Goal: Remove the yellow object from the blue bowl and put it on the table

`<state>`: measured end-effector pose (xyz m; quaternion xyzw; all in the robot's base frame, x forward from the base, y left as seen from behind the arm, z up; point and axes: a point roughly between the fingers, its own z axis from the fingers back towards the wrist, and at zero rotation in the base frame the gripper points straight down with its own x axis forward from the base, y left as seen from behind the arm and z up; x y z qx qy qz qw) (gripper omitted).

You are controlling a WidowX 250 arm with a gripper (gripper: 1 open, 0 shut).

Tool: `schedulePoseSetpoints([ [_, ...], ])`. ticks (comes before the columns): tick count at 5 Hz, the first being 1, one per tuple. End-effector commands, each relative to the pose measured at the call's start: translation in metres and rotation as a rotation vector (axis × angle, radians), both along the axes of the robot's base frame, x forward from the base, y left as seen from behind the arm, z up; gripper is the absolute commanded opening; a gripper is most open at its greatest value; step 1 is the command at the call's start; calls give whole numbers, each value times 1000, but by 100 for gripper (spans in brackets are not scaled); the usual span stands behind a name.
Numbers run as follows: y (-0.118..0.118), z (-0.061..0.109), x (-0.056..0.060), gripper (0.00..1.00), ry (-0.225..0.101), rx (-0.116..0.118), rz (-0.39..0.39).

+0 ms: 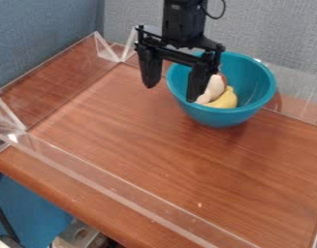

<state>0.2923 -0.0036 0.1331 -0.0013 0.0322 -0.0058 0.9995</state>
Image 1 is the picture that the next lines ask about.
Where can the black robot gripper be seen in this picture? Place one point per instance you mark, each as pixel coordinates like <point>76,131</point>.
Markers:
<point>180,42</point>

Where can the yellow toy banana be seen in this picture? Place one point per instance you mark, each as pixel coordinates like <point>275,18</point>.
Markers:
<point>227,101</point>

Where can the blue plastic bowl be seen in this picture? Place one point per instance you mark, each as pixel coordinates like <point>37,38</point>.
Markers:
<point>254,84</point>

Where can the white red toy mushroom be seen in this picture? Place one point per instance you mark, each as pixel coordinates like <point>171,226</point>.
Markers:
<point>215,89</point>

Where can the clear acrylic table barrier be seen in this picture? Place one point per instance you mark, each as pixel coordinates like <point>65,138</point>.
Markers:
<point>112,152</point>

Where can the grey metal bracket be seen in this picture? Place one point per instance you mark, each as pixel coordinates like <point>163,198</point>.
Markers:
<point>80,236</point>

